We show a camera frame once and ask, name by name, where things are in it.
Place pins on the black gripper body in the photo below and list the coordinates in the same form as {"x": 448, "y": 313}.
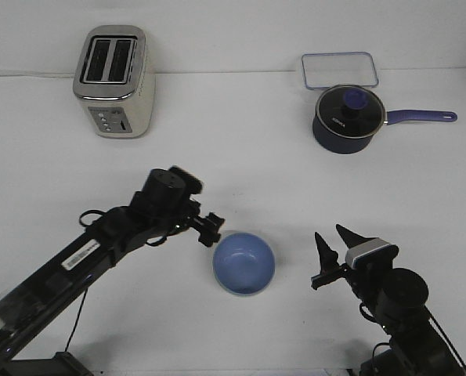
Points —
{"x": 327, "y": 277}
{"x": 208, "y": 228}

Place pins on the glass pot lid blue knob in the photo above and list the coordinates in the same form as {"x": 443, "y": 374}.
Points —
{"x": 350, "y": 111}

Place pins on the blue bowl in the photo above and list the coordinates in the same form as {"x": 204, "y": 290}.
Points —
{"x": 240, "y": 255}

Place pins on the silver cream two-slot toaster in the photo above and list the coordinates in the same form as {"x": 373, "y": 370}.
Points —
{"x": 115, "y": 81}

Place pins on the dark blue saucepan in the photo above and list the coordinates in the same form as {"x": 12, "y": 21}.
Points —
{"x": 348, "y": 145}

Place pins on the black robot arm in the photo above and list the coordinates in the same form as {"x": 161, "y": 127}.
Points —
{"x": 164, "y": 207}
{"x": 395, "y": 299}

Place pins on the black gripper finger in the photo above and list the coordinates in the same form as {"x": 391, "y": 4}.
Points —
{"x": 328, "y": 257}
{"x": 350, "y": 238}

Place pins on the clear blue-rimmed container lid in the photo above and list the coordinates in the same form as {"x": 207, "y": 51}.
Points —
{"x": 324, "y": 70}

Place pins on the green bowl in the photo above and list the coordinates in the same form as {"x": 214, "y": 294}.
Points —
{"x": 246, "y": 287}

